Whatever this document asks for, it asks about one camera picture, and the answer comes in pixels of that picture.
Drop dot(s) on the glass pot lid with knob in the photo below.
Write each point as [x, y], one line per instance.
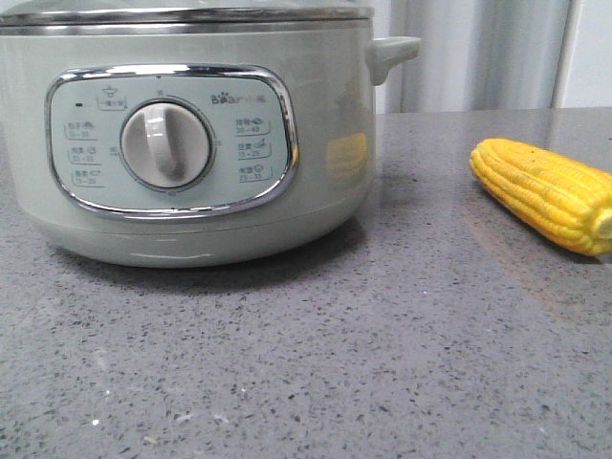
[55, 13]

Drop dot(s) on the yellow corn cob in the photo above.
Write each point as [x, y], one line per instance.
[566, 201]

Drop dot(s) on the pale green electric cooking pot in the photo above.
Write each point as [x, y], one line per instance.
[192, 144]

